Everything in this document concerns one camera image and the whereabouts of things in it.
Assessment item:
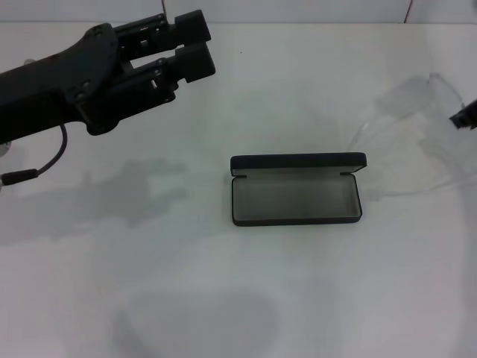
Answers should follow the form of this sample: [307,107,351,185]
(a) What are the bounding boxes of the clear plastic glasses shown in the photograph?
[346,72,477,202]

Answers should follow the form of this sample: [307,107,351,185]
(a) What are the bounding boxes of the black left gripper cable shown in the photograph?
[0,125,69,187]

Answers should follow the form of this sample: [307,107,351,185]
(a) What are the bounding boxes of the black glasses case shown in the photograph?
[230,151,368,227]

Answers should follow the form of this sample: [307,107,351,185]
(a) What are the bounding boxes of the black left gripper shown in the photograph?
[0,22,126,136]

